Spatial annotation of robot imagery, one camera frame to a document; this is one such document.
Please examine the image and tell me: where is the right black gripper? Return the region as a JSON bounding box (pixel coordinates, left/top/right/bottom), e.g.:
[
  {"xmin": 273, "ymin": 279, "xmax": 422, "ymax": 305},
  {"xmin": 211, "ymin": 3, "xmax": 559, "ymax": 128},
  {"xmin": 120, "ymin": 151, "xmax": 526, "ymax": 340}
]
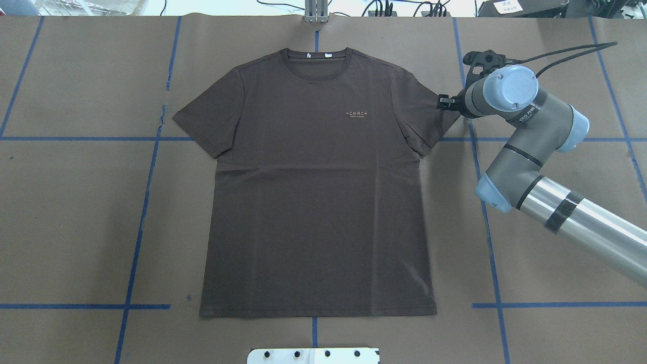
[{"xmin": 437, "ymin": 94, "xmax": 467, "ymax": 113}]

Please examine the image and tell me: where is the dark brown t-shirt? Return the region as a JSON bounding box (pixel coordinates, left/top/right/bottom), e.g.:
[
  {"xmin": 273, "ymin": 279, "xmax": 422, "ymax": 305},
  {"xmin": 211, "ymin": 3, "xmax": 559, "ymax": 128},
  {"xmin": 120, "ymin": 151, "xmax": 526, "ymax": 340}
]
[{"xmin": 173, "ymin": 48, "xmax": 459, "ymax": 319}]

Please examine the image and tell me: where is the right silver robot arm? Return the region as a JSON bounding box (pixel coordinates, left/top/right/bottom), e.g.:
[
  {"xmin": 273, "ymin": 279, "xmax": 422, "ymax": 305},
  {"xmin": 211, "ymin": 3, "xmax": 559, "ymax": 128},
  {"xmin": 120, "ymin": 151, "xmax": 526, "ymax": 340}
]
[{"xmin": 437, "ymin": 65, "xmax": 646, "ymax": 287}]

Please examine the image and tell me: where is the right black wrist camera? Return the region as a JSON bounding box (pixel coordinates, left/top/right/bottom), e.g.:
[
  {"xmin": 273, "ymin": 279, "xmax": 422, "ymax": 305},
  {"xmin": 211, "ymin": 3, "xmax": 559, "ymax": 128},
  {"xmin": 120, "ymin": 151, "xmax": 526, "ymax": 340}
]
[{"xmin": 462, "ymin": 49, "xmax": 507, "ymax": 89}]

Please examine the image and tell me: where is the aluminium frame post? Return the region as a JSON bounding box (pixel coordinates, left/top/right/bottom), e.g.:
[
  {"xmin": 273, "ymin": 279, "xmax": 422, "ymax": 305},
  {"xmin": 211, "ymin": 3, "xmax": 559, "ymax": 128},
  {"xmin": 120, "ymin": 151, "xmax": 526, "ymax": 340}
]
[{"xmin": 304, "ymin": 0, "xmax": 330, "ymax": 24}]

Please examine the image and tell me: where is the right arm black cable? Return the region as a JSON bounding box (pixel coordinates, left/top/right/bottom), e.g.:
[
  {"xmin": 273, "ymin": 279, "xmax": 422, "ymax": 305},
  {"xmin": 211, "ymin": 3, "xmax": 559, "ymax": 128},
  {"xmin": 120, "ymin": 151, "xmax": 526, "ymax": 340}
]
[{"xmin": 503, "ymin": 42, "xmax": 618, "ymax": 79}]

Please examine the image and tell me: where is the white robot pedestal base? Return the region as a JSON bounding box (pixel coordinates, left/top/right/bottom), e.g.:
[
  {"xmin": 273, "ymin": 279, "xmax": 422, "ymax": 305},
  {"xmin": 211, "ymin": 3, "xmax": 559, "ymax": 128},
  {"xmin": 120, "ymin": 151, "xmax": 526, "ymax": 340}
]
[{"xmin": 247, "ymin": 347, "xmax": 381, "ymax": 363}]

